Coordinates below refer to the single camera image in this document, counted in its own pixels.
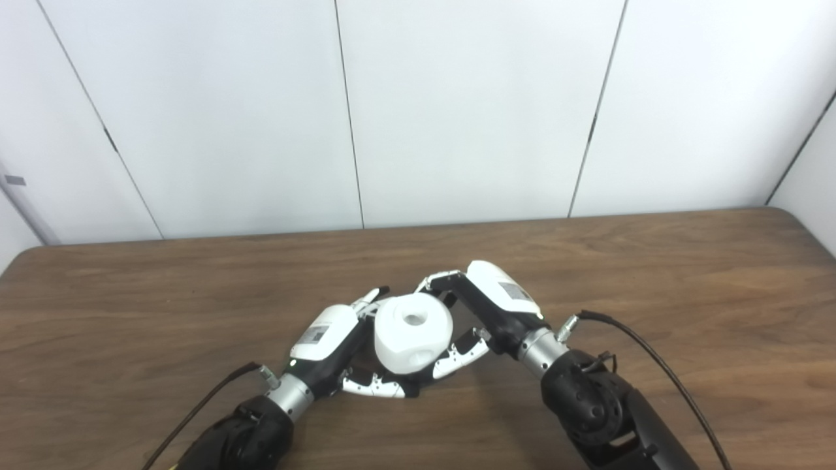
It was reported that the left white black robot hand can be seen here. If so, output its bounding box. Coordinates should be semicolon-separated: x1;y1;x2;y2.
287;286;422;400

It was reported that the round white plastic piece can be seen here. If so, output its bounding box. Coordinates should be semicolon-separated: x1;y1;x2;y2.
374;292;454;375

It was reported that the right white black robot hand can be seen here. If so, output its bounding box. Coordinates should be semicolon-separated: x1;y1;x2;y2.
416;260;546;381

